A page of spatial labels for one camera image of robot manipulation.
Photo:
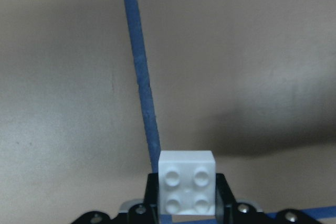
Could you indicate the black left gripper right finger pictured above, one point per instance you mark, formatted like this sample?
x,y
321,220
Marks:
x,y
224,200

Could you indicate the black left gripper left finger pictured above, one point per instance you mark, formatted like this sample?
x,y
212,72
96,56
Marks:
x,y
151,198

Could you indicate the white block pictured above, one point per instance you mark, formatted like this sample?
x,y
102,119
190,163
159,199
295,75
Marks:
x,y
187,183

